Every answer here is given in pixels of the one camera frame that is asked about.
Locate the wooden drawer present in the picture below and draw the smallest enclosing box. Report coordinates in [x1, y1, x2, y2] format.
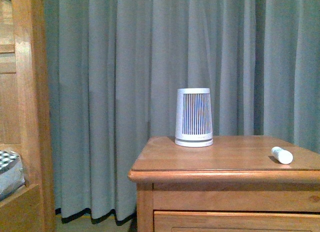
[154, 211, 320, 231]

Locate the white slatted air purifier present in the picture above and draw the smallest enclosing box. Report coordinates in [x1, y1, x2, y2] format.
[175, 88, 213, 147]

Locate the grey curtain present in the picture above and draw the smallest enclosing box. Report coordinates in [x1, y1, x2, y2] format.
[44, 0, 320, 225]

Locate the wooden nightstand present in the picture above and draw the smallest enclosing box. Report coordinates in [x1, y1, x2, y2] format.
[128, 136, 320, 231]

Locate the checkered mattress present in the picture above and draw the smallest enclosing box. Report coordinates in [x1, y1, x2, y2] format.
[0, 150, 25, 201]

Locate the wooden bed frame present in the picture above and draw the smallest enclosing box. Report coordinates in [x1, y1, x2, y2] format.
[0, 0, 56, 231]

